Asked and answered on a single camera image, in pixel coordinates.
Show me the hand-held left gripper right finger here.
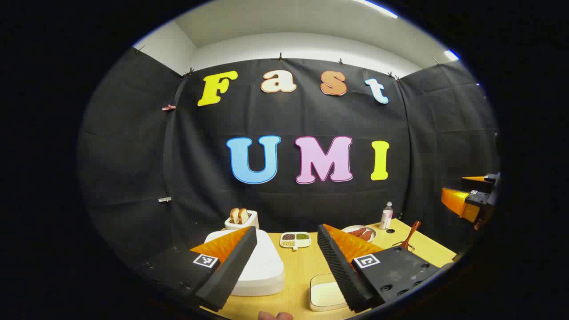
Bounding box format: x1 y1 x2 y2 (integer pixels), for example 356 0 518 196
317 224 445 313

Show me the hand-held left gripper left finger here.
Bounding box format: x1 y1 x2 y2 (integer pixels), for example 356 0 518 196
136 226 258 312

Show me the clear tray of white rice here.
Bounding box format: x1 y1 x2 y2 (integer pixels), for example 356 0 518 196
309 273 349 312

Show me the white rice cooker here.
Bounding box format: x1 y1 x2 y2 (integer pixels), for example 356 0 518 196
204 229 285 297

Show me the brown wooden spoon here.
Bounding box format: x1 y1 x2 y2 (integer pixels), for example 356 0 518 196
399 221 421 249

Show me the white oval plate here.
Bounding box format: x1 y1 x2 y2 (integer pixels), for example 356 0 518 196
341 225 377 243

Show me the white toaster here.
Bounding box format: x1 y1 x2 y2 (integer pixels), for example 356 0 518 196
224 210 260 231

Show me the white divided bean dish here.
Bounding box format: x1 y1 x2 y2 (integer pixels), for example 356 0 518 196
280 232 311 251

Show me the small clear pink-label bottle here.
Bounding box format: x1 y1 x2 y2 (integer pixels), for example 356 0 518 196
379 201 394 230

